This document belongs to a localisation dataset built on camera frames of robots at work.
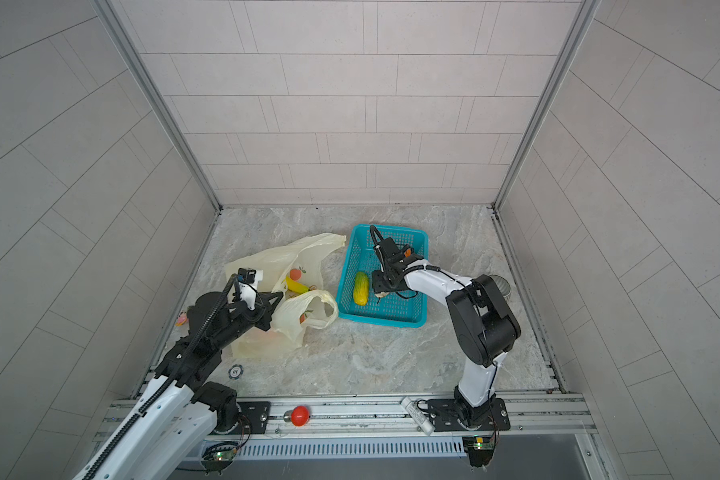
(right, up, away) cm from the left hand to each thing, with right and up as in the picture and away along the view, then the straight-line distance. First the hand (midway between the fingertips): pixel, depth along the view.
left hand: (288, 291), depth 74 cm
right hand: (+23, -1, +19) cm, 30 cm away
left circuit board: (-13, -34, -10) cm, 38 cm away
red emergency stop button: (+4, -28, -5) cm, 29 cm away
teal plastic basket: (+28, -8, +15) cm, 33 cm away
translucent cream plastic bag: (+4, -4, -7) cm, 8 cm away
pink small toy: (-33, -10, +10) cm, 36 cm away
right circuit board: (+46, -35, -6) cm, 58 cm away
